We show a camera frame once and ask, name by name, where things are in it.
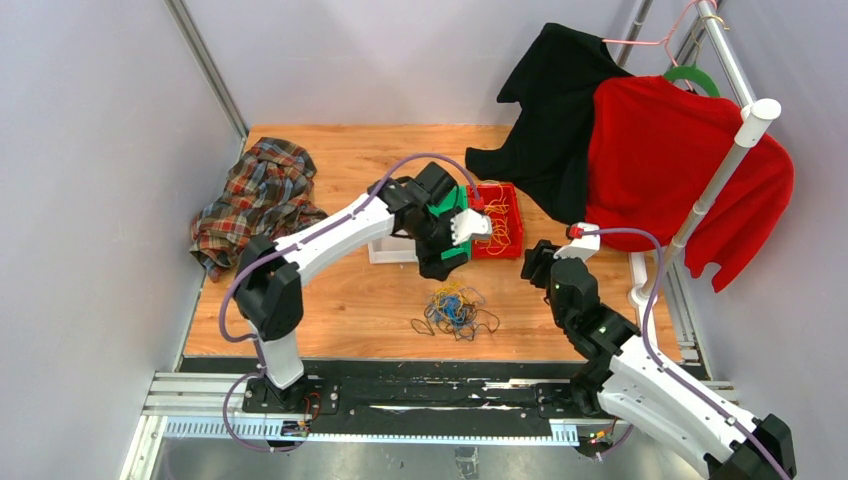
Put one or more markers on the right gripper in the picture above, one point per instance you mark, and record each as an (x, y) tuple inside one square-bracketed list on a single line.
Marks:
[(539, 259)]

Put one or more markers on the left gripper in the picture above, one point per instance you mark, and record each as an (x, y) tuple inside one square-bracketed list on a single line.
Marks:
[(432, 265)]

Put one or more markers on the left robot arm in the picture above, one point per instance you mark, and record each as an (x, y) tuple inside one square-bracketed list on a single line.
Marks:
[(272, 273)]

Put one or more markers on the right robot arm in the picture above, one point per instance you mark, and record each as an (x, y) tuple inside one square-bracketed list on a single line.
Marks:
[(627, 378)]

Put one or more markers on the white plastic bin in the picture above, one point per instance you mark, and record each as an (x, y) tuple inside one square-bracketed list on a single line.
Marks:
[(392, 250)]

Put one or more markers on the green plastic bin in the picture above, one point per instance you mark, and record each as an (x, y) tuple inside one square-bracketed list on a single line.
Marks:
[(457, 198)]

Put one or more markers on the red plastic bin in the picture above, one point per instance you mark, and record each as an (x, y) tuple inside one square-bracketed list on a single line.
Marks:
[(501, 204)]

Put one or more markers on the red t-shirt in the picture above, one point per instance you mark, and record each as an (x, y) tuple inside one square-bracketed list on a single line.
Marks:
[(655, 147)]

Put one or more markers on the plaid shirt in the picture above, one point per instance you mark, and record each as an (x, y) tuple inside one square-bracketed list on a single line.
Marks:
[(268, 192)]

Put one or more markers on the black t-shirt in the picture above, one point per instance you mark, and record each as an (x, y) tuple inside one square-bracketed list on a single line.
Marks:
[(545, 155)]

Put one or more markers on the green hanger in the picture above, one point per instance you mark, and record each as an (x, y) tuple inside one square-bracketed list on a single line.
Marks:
[(694, 75)]

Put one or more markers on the pink hanger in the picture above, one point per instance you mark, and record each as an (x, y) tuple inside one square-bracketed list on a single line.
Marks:
[(679, 40)]

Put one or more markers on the white clothes rack pole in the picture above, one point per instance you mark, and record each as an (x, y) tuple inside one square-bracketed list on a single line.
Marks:
[(757, 117)]

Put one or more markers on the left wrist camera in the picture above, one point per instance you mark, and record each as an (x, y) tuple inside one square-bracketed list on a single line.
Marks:
[(469, 225)]

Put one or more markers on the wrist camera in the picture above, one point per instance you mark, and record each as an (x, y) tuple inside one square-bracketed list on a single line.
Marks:
[(584, 242), (469, 225)]

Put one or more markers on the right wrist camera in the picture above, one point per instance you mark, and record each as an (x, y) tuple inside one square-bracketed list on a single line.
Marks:
[(584, 242)]

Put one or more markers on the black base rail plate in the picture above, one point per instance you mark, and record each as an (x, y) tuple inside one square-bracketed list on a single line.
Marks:
[(430, 398)]

